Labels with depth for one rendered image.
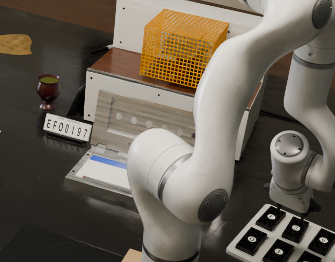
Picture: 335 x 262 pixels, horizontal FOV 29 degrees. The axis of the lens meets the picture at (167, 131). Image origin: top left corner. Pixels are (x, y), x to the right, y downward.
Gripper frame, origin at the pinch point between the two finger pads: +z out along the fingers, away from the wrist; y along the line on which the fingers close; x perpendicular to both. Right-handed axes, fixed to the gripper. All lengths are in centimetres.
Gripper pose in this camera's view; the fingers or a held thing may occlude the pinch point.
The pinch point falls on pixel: (292, 207)
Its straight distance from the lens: 171.8
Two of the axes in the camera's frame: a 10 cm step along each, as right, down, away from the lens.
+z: 1.8, 5.2, 8.3
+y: 8.5, 3.5, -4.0
